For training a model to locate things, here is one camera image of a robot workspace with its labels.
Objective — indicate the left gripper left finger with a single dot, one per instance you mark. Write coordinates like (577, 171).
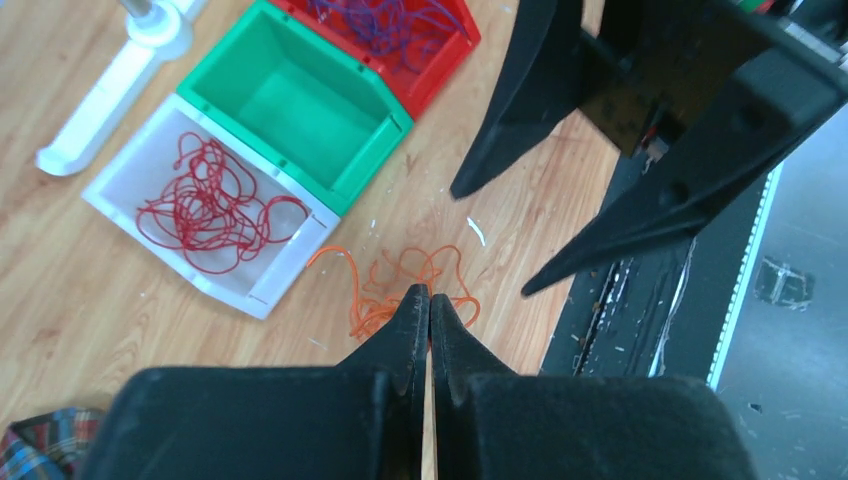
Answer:
(359, 419)

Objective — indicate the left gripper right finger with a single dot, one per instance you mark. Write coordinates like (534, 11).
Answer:
(493, 423)

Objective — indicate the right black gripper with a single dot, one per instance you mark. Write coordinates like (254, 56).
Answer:
(723, 80)

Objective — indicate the red plastic bin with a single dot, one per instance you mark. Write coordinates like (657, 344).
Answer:
(415, 46)

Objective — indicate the white plastic bin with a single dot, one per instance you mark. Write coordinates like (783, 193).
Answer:
(224, 218)

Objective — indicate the green plastic bin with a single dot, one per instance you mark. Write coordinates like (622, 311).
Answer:
(321, 116)

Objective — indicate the plaid flannel shirt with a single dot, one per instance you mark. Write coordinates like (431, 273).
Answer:
(48, 446)

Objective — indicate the white garment rack stand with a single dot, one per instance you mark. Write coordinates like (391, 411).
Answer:
(158, 32)

